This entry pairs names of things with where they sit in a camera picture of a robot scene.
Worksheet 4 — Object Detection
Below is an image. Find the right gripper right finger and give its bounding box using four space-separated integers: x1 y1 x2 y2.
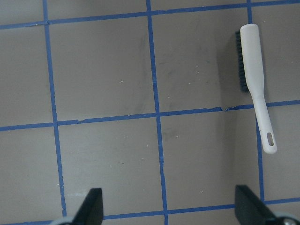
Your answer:
234 184 298 225

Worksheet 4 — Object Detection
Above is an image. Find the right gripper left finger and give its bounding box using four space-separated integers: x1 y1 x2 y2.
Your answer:
50 187 104 225

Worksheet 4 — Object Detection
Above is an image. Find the beige hand brush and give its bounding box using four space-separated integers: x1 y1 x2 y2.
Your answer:
235 23 278 154

